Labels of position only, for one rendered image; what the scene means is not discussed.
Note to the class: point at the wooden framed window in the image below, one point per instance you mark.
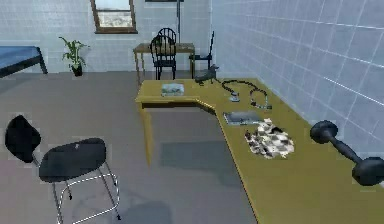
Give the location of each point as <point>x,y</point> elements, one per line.
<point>114,16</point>

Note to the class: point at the checkered cloth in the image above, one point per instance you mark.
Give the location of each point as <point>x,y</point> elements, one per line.
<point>271,140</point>

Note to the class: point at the brown wooden table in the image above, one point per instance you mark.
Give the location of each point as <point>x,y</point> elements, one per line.
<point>181,48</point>

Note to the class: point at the olive L-shaped desk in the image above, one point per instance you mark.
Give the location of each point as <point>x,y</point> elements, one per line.
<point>300,186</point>

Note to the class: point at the black spindle-back chair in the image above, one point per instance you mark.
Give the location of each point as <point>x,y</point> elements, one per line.
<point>163,53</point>
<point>167,33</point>

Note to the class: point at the black dumbbell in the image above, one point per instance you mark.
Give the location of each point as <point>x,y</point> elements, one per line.
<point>346,151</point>

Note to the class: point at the dark dog figurine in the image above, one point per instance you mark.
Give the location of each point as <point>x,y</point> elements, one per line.
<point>206,76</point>

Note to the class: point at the blue bed with black frame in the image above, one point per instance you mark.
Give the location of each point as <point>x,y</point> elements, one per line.
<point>18,58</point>

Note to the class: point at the black chair with metal legs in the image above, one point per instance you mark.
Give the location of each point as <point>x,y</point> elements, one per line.
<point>71,163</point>

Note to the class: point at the black floor lamp pole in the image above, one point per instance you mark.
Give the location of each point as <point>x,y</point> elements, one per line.
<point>178,20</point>

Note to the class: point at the green potted house plant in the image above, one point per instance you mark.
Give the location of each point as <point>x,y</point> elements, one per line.
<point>75,55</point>

